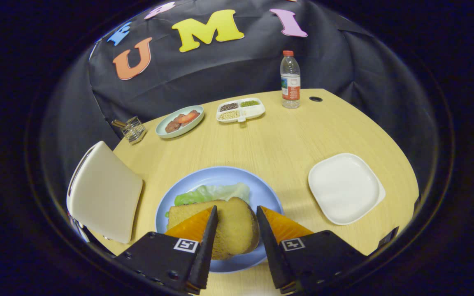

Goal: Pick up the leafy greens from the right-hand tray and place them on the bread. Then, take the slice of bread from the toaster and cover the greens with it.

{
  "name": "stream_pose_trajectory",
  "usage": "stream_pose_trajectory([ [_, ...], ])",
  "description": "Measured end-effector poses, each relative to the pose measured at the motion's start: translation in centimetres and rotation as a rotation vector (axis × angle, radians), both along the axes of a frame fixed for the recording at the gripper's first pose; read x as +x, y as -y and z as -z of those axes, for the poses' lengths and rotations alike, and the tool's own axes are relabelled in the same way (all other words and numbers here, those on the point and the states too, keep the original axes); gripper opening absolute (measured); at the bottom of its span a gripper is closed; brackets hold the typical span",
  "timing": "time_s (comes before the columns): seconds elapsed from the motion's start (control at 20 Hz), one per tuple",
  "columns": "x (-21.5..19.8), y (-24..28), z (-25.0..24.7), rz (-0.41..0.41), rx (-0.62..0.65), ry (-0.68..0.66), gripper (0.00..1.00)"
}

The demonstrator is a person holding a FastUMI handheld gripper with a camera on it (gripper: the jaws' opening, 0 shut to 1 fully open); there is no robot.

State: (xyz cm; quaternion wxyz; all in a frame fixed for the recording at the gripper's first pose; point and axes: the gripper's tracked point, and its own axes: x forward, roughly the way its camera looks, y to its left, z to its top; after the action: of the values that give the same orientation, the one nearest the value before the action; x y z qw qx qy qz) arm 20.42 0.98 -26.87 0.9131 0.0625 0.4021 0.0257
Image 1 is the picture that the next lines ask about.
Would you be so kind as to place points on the clear water bottle red cap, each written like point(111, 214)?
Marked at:
point(290, 88)

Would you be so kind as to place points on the white divided tray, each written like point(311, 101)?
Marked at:
point(253, 112)

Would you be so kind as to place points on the dark beans pile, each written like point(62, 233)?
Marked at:
point(228, 107)

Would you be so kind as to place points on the green lettuce leaf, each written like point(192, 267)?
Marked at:
point(212, 193)

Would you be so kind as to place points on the brown round-top bread slice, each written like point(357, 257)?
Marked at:
point(233, 226)

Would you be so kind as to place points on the black table grommet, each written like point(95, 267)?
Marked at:
point(315, 99)

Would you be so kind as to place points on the brown meat slice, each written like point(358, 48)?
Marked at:
point(172, 126)
point(194, 112)

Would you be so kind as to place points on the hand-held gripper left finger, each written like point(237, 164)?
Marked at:
point(206, 250)

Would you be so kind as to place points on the blue round plate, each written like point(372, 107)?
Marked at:
point(220, 176)

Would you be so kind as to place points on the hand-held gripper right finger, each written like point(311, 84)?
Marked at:
point(270, 255)

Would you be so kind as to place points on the red tomato slice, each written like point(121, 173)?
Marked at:
point(187, 118)

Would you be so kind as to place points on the pale beans pile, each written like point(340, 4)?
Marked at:
point(228, 115)

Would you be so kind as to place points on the pale green plate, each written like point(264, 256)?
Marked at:
point(161, 130)

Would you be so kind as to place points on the white toaster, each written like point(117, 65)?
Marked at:
point(105, 193)

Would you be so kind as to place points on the brown wooden chopsticks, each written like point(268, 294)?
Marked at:
point(117, 123)

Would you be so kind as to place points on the small white square plate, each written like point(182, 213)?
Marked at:
point(344, 189)

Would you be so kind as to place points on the green beans pile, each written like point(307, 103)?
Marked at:
point(249, 103)

